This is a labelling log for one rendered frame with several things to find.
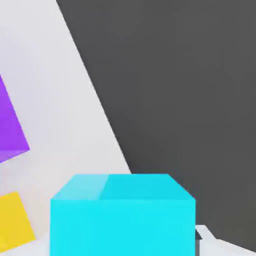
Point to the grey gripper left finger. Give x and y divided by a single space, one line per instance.
34 249

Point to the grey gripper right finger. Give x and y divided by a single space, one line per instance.
212 246

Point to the small cyan cube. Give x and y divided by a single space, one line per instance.
122 224

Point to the large purple box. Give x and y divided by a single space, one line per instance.
9 128

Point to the small yellow cube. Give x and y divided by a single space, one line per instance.
14 220

